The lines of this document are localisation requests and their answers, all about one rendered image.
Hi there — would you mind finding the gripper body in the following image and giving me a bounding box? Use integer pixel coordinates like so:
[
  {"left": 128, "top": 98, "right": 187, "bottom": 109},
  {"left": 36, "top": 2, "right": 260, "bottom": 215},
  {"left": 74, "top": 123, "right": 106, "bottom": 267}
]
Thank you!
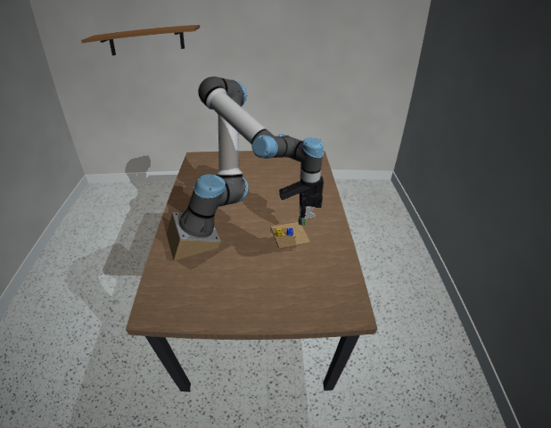
[{"left": 300, "top": 177, "right": 324, "bottom": 208}]

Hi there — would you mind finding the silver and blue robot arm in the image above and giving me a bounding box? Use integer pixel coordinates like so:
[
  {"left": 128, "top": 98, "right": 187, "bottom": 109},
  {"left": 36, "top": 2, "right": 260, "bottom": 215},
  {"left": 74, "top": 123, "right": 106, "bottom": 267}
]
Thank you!
[{"left": 179, "top": 77, "right": 324, "bottom": 237}]

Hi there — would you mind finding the tan flat mat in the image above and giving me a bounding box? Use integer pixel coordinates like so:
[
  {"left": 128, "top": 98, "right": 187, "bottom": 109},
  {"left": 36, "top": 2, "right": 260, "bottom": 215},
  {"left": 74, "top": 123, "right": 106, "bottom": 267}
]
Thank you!
[{"left": 271, "top": 222, "right": 309, "bottom": 249}]

